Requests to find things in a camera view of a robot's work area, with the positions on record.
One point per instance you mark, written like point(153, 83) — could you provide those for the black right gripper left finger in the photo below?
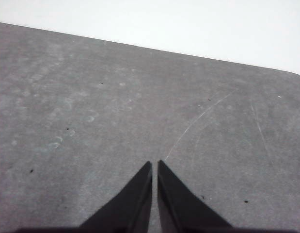
point(130, 206)

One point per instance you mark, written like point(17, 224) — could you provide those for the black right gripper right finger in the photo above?
point(181, 208)

